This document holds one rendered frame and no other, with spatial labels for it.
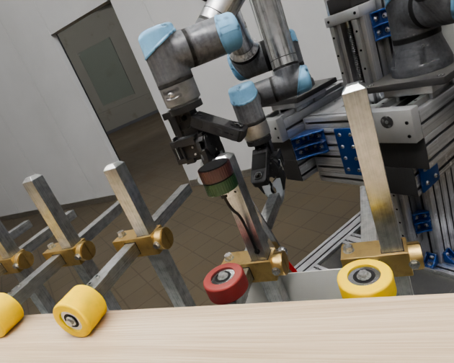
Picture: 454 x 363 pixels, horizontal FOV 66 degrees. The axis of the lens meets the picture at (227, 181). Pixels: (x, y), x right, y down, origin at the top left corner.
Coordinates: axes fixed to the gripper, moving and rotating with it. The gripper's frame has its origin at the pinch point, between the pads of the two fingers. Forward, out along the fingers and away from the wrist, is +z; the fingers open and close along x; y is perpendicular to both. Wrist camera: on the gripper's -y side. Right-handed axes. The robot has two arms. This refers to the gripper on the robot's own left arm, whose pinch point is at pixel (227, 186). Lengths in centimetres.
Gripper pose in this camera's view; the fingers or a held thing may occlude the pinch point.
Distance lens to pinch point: 78.3
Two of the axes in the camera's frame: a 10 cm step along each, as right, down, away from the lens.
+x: -3.1, 4.4, -8.4
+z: 3.5, 8.8, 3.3
